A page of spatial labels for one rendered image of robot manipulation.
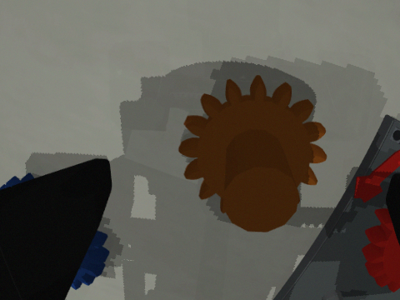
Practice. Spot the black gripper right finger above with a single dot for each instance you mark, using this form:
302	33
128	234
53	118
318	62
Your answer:
393	203

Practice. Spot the brown toothed gear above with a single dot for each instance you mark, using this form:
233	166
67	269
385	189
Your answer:
253	152

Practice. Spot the blue gear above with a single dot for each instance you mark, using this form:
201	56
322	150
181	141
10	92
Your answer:
96	256

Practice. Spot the red gear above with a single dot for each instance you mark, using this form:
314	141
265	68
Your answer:
383	252

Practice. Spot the grey flat board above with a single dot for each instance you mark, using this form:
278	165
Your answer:
333	268

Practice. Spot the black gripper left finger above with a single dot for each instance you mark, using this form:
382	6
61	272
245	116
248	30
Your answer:
46	227

